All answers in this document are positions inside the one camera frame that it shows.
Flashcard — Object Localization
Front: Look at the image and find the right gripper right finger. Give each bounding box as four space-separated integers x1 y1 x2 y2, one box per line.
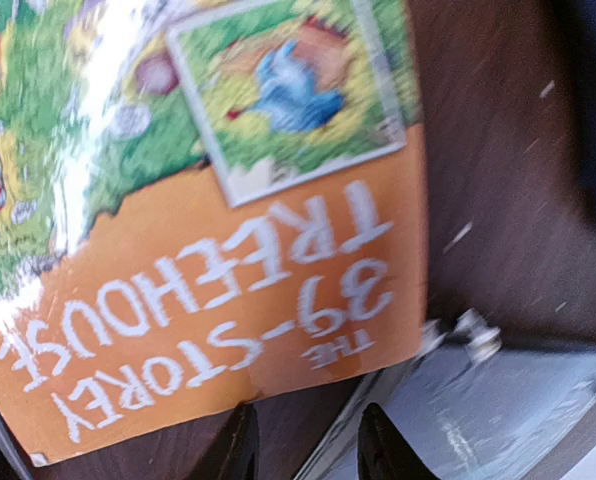
357 402 428 479

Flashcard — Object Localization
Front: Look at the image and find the aluminium front rail frame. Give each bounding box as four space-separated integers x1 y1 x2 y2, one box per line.
297 309 596 479

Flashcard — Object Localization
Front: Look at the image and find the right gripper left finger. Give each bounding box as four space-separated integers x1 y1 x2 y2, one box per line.
186 404 259 480

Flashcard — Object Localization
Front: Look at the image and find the orange 39-Storey Treehouse book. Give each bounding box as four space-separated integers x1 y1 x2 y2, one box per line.
0 1 426 467

